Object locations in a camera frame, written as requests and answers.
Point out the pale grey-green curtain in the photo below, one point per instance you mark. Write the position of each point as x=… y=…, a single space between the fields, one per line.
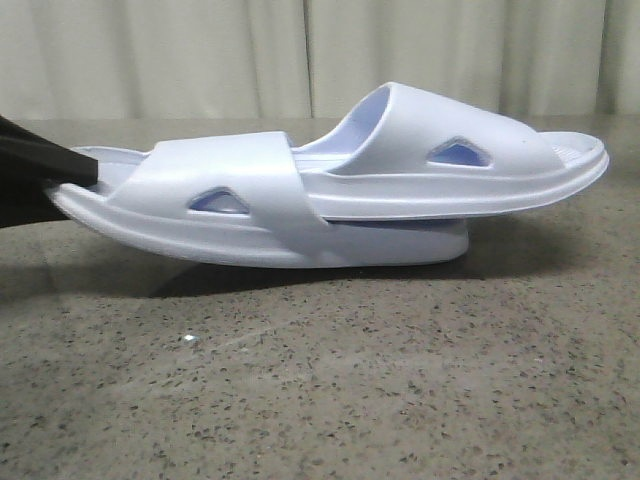
x=292 y=59

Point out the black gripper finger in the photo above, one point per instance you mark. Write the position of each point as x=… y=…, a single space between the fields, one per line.
x=23 y=200
x=25 y=154

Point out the light blue slipper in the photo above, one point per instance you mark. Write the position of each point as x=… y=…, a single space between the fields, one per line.
x=403 y=154
x=237 y=200

